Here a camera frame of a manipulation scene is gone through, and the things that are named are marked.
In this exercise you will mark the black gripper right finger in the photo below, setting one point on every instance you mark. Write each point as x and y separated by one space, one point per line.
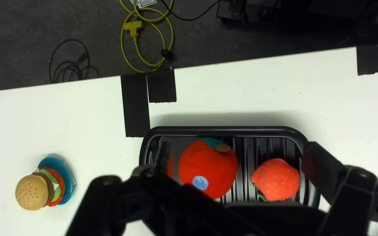
352 192

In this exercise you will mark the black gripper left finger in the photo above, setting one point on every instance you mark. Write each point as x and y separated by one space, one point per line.
109 205

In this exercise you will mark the red tomato plush toy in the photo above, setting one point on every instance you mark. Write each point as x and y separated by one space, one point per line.
209 164

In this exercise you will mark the black plastic tray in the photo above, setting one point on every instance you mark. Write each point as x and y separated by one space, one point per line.
163 147

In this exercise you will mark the small orange-red plush fruit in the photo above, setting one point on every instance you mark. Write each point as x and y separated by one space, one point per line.
276 180

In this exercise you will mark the toy hamburger on blue plate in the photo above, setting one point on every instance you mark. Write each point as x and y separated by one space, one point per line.
50 185

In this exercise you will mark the black table clamp bracket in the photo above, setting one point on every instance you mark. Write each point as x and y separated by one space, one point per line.
138 91

